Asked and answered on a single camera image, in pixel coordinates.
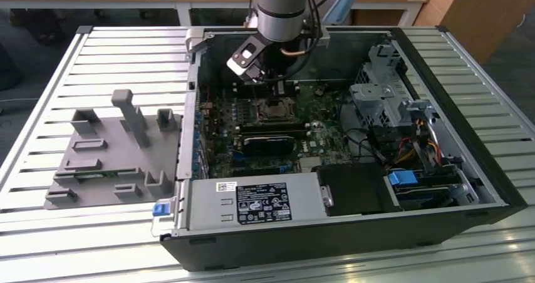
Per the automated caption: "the black disk bay cover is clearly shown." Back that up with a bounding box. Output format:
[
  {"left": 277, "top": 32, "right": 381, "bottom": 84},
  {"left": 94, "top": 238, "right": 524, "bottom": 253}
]
[{"left": 315, "top": 163, "right": 403, "bottom": 217}]

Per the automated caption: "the green RAM stick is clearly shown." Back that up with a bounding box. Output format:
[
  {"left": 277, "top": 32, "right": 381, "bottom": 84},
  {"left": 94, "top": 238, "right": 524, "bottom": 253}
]
[{"left": 74, "top": 169, "right": 123, "bottom": 180}]

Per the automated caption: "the gray wrist camera box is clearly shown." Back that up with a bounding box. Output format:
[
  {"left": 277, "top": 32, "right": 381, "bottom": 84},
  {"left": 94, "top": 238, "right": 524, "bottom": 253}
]
[{"left": 307, "top": 26, "right": 331, "bottom": 48}]

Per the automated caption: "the small silver heatsink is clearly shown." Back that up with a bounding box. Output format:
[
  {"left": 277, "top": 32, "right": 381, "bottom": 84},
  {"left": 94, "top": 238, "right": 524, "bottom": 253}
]
[{"left": 299, "top": 157, "right": 323, "bottom": 173}]

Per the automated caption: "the gray parts rack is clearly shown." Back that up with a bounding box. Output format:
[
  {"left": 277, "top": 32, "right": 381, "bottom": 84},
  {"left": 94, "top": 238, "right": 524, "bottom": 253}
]
[{"left": 43, "top": 88, "right": 186, "bottom": 211}]

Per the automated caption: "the green motherboard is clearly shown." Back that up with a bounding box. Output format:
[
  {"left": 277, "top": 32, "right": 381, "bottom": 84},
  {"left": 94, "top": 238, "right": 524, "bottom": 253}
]
[{"left": 197, "top": 84, "right": 357, "bottom": 179}]

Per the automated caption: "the black RAM stick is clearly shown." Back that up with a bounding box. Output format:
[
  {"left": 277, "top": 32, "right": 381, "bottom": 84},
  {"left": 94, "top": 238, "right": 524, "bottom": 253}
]
[{"left": 239, "top": 129, "right": 307, "bottom": 138}]

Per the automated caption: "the black graphics card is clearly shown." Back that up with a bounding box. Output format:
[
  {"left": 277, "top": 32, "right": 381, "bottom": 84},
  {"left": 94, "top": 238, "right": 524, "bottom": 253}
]
[{"left": 241, "top": 135, "right": 297, "bottom": 156}]

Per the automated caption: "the black CPU socket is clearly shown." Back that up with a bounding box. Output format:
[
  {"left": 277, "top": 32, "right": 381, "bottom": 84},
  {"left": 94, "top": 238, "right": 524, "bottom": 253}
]
[{"left": 250, "top": 97, "right": 302, "bottom": 123}]

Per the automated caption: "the wooden cabinet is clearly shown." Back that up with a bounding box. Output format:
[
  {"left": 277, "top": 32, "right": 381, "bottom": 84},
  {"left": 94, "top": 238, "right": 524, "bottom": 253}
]
[{"left": 414, "top": 0, "right": 535, "bottom": 65}]

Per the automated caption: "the pale blue teach pendant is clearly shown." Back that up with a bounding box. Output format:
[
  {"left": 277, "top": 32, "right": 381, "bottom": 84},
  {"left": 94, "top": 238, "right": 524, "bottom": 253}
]
[{"left": 323, "top": 0, "right": 363, "bottom": 26}]

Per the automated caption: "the silver metal drive cage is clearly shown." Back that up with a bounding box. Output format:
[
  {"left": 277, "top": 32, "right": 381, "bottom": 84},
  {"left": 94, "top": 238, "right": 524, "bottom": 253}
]
[{"left": 349, "top": 43, "right": 442, "bottom": 129}]

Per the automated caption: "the black PC case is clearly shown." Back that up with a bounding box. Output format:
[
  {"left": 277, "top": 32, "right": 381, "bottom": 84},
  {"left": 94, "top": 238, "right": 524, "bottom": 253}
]
[{"left": 161, "top": 25, "right": 529, "bottom": 272}]

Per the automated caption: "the hard disk in blue carrier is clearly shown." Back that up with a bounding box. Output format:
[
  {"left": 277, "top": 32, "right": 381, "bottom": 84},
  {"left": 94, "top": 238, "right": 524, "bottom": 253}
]
[{"left": 386, "top": 169, "right": 458, "bottom": 209}]

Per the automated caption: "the black office chair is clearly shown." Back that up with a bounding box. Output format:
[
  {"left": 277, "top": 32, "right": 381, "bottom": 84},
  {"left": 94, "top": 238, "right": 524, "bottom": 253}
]
[{"left": 9, "top": 8, "right": 67, "bottom": 46}]

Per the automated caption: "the gray case handle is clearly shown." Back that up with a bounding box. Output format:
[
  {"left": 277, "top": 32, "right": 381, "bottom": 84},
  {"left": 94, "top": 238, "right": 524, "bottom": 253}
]
[{"left": 185, "top": 28, "right": 210, "bottom": 53}]

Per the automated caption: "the orange yellow wire bundle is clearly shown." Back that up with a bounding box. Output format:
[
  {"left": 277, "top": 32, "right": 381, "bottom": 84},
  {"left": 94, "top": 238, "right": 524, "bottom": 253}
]
[{"left": 395, "top": 138, "right": 445, "bottom": 165}]

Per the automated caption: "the silver power supply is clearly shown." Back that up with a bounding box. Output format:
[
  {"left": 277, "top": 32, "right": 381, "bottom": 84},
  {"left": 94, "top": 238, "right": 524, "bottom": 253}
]
[{"left": 183, "top": 172, "right": 329, "bottom": 232}]

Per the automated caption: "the white silver wrist camera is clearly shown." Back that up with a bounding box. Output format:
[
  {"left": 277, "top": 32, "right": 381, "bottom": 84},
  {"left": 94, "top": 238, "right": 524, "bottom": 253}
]
[{"left": 226, "top": 34, "right": 269, "bottom": 83}]

